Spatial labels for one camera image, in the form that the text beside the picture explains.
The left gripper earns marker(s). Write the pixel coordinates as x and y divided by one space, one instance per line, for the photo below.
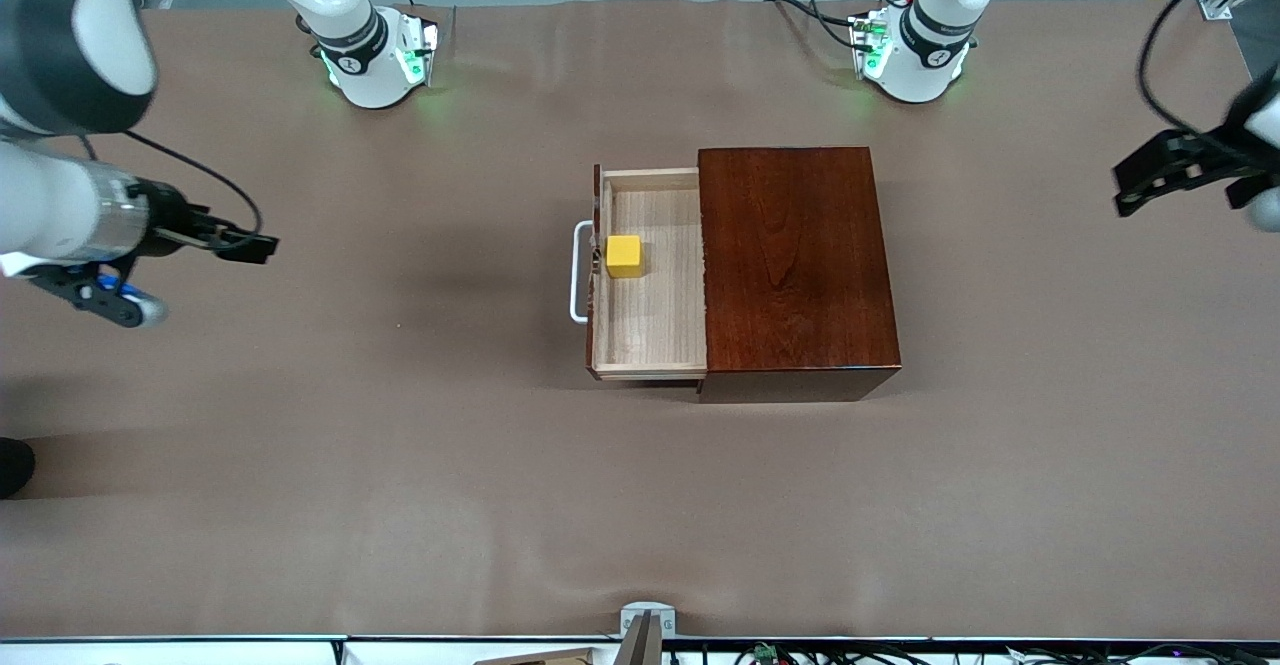
1206 156

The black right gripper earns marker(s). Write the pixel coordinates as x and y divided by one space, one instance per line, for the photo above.
166 217

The yellow cube block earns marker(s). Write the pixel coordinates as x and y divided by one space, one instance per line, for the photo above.
624 255

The light wood drawer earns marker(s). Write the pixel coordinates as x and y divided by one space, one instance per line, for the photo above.
655 315

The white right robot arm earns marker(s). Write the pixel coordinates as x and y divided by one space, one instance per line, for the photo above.
60 45

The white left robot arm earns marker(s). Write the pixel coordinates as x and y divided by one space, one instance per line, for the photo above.
925 40

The dark wooden drawer cabinet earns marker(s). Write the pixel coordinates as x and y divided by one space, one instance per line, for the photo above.
795 265

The brown table cover cloth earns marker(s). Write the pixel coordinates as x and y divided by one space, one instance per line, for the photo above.
400 425

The black rounded object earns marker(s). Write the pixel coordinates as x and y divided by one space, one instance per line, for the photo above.
14 465

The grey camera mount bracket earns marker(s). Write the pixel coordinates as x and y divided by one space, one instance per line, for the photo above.
647 625

